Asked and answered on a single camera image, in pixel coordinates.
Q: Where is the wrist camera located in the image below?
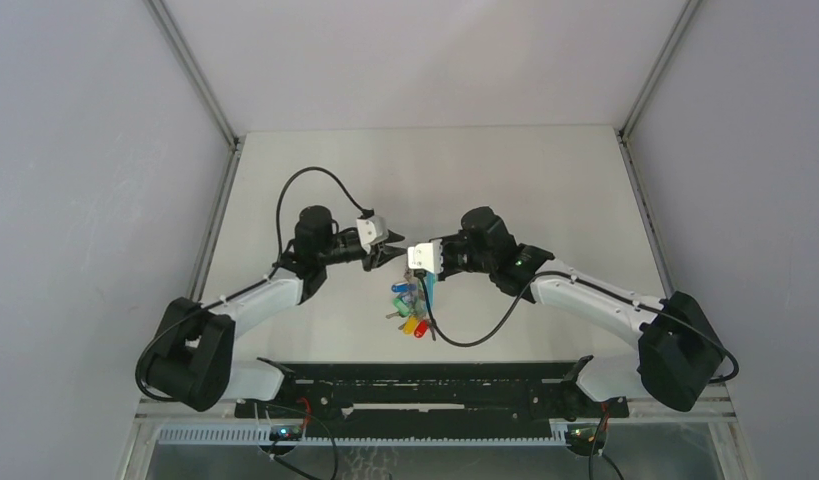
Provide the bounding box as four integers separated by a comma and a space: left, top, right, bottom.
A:
356, 214, 389, 253
407, 239, 444, 276

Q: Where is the left camera cable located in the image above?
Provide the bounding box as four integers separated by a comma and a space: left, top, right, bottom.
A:
275, 166, 376, 266

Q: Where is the black mounting base rail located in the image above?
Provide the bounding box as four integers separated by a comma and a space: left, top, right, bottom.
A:
167, 360, 702, 442

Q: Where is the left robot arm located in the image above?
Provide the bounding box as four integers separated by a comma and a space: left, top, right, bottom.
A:
135, 205, 405, 417

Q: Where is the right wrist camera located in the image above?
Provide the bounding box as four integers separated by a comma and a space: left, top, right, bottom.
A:
407, 239, 444, 276

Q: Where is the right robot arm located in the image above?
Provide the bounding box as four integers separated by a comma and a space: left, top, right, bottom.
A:
427, 206, 739, 416

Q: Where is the white slotted cable duct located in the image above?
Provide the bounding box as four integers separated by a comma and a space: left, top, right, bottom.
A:
157, 423, 569, 447

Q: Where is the blue keyring with keys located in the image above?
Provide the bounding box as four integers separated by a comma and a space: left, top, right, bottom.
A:
385, 268, 437, 342

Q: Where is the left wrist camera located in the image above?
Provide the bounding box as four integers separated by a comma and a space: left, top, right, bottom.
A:
356, 214, 389, 253

